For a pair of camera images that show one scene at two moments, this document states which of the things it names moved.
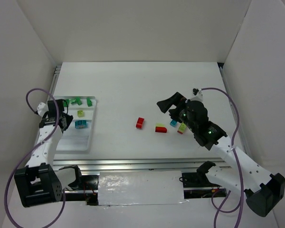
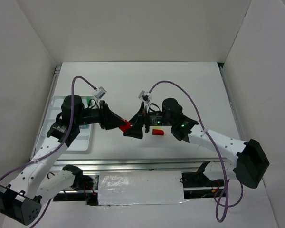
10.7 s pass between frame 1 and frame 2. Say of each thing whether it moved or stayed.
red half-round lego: moved
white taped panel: stayed
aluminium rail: stayed
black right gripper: moved
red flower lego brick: moved
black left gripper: moved
